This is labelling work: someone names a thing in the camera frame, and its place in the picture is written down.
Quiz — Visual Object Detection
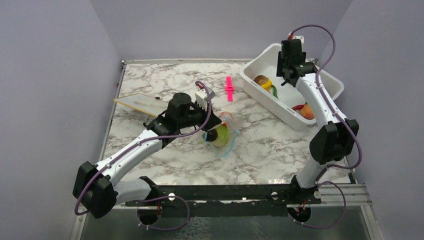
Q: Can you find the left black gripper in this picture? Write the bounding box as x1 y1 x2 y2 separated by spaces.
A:
178 100 222 132

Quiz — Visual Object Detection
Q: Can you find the dark avocado toy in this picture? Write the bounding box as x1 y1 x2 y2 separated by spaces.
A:
204 129 218 142

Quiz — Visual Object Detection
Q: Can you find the green cabbage toy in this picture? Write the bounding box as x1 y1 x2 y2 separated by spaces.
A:
213 125 229 148

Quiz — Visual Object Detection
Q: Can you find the clear zip top bag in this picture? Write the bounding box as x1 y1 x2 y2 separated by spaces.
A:
197 111 240 158

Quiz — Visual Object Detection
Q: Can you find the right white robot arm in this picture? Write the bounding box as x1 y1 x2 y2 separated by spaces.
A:
276 39 359 204

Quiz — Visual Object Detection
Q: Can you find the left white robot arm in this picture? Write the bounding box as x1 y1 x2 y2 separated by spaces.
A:
72 88 222 219

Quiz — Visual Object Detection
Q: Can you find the yellow banana toy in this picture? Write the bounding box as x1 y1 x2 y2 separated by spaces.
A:
260 78 273 92

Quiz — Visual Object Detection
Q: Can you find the green cucumber toy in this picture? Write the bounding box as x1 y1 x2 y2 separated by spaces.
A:
271 84 279 99

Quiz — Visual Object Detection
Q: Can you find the white plastic bin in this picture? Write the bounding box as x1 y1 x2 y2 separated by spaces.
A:
239 43 345 132

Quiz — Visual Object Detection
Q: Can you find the pink plastic clip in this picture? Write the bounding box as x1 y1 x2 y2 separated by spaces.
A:
224 76 235 102

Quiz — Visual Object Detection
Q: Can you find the red chili pepper toy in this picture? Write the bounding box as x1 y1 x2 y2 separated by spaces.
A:
291 104 305 111

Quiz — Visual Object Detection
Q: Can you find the peach toy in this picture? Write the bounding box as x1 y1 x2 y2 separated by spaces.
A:
299 104 315 120

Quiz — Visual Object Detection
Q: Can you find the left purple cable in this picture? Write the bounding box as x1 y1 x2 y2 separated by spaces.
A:
73 80 214 216

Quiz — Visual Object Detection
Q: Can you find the purple cable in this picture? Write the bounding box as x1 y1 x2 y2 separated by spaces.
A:
289 24 364 186
73 80 214 216

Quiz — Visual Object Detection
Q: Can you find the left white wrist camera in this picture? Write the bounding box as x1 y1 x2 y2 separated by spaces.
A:
195 87 216 111

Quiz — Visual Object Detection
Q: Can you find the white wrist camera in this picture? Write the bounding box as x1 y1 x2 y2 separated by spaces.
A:
287 32 305 44
195 87 216 111

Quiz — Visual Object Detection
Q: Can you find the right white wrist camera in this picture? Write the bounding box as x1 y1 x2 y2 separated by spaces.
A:
287 32 305 44

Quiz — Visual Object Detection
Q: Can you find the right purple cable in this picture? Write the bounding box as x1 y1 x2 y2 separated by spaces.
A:
289 24 364 186

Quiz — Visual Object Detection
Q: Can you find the black metal base rail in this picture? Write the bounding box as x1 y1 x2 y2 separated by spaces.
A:
125 179 322 218

